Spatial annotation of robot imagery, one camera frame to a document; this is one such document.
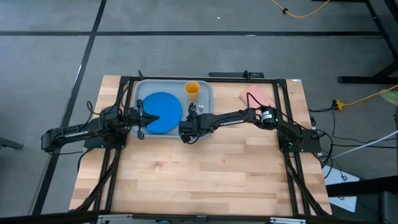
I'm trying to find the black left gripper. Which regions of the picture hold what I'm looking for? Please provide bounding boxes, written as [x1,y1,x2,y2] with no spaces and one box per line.
[126,99,160,140]

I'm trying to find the blue plastic plate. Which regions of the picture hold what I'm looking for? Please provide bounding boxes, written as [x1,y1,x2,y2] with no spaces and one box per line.
[142,91,183,134]

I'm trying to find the yellow plastic cup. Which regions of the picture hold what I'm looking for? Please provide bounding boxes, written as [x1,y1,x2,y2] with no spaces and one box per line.
[184,80,201,102]

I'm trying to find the grey plastic tray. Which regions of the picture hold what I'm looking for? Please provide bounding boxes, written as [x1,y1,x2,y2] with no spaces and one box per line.
[132,79,214,139]

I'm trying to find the pink cloth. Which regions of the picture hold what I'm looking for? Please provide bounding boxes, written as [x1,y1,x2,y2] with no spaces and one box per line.
[238,84,276,109]

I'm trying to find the grey floor object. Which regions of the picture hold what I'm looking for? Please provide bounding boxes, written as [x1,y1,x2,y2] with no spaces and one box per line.
[0,136,24,151]

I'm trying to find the white paper sheet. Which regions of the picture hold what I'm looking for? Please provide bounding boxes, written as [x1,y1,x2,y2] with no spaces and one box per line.
[322,164,361,213]

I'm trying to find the black furniture piece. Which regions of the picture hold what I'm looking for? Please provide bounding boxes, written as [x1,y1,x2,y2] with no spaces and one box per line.
[325,175,398,224]

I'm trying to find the black aluminium table frame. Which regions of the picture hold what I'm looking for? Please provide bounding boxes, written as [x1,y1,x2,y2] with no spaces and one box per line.
[70,70,333,224]

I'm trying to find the black bracket bar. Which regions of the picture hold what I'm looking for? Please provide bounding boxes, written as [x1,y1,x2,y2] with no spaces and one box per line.
[207,70,265,79]

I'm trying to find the silver metal bracket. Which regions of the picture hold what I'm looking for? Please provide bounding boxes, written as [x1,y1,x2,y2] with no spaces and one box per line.
[269,217,307,224]
[96,213,134,224]

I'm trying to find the black cable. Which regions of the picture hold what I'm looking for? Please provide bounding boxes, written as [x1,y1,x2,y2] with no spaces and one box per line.
[307,107,398,150]

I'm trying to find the yellow extension cord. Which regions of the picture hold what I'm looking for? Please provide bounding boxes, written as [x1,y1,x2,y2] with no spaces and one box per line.
[334,83,398,111]

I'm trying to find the yellow cable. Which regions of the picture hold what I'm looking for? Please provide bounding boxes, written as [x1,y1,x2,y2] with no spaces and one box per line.
[270,0,332,19]

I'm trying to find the black desk frame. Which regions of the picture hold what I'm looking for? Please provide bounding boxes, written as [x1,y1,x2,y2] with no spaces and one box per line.
[337,0,398,85]

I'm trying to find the white cable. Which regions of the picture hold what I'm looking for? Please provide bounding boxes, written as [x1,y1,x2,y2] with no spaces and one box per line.
[329,129,398,160]

